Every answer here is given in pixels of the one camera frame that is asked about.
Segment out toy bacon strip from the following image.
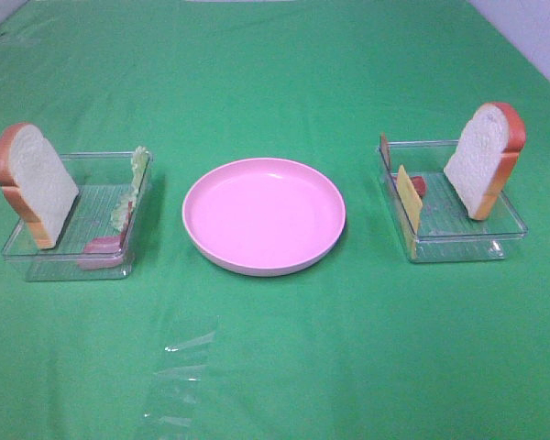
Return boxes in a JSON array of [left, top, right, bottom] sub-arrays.
[[77, 201, 133, 270], [379, 133, 427, 198]]

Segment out toy lettuce leaf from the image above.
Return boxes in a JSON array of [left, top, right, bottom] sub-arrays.
[[110, 146, 149, 233]]

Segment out toy bread slice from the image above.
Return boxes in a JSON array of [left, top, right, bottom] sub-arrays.
[[0, 122, 79, 249], [444, 102, 527, 221]]

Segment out pink round plate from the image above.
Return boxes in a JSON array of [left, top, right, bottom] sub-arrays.
[[181, 158, 347, 277]]

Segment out yellow toy cheese slice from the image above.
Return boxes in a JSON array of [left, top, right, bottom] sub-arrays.
[[396, 165, 423, 260]]

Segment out right clear plastic tray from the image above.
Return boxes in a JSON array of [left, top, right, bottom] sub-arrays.
[[378, 135, 528, 263]]

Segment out clear plastic tray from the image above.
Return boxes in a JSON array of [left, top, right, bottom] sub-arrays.
[[378, 135, 528, 263], [2, 151, 153, 281]]

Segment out left clear plastic tray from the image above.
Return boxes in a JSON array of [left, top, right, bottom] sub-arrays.
[[2, 151, 153, 281]]

